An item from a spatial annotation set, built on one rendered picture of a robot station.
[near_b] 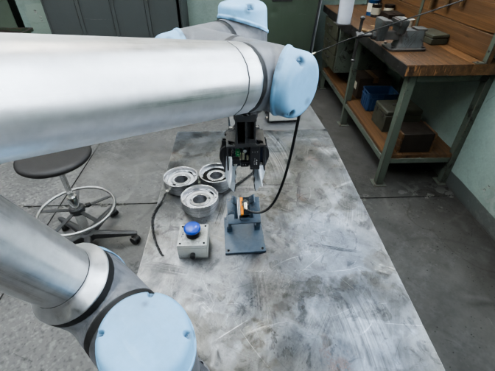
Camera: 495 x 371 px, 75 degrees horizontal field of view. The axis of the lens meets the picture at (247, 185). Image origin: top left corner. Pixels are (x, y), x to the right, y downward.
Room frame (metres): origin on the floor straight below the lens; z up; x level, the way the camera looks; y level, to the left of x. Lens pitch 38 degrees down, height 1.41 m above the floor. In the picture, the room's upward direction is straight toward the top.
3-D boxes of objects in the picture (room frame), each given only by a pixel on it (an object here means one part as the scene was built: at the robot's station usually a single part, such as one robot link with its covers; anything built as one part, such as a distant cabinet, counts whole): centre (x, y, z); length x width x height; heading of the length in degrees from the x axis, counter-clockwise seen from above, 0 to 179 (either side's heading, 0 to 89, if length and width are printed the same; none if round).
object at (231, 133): (0.53, 0.01, 1.12); 0.09 x 0.08 x 0.12; 4
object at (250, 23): (0.54, 0.01, 1.28); 0.09 x 0.08 x 0.11; 138
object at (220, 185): (0.81, 0.10, 0.82); 0.10 x 0.10 x 0.04
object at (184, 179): (0.79, 0.20, 0.82); 0.10 x 0.10 x 0.04
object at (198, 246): (0.54, 0.13, 0.82); 0.08 x 0.07 x 0.05; 2
